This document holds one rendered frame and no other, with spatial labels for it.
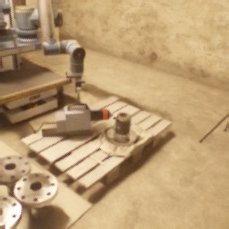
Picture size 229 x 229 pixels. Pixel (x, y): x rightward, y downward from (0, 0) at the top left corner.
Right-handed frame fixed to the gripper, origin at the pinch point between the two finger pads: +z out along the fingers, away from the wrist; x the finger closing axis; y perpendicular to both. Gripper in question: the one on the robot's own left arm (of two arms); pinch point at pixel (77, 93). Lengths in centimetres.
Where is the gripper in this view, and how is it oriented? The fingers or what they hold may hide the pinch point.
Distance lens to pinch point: 205.4
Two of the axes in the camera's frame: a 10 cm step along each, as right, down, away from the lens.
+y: 9.7, -0.7, 2.2
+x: -2.3, -5.1, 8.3
